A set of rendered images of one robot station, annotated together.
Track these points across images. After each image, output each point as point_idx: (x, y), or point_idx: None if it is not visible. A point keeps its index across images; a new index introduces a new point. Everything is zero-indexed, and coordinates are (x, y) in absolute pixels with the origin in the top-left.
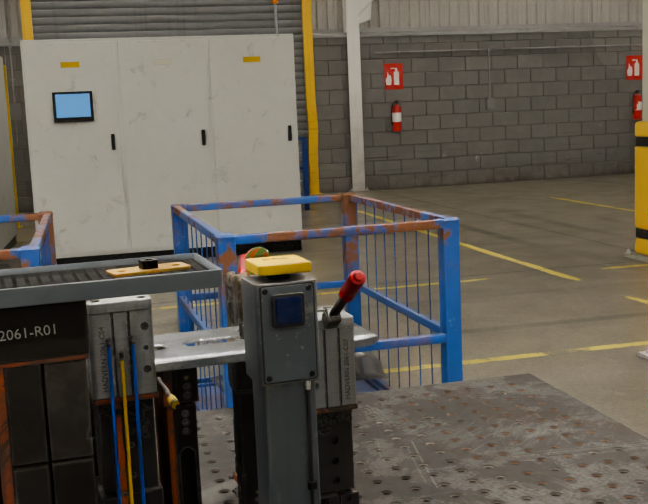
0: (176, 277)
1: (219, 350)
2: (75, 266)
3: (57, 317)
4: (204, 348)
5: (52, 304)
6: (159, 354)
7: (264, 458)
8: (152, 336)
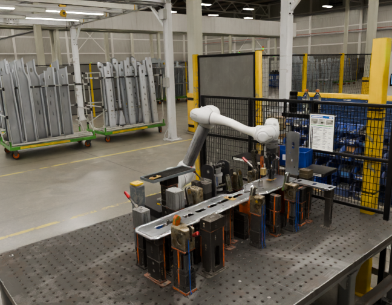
0: (146, 175)
1: (168, 217)
2: (169, 176)
3: None
4: (172, 217)
5: None
6: (180, 214)
7: None
8: (166, 196)
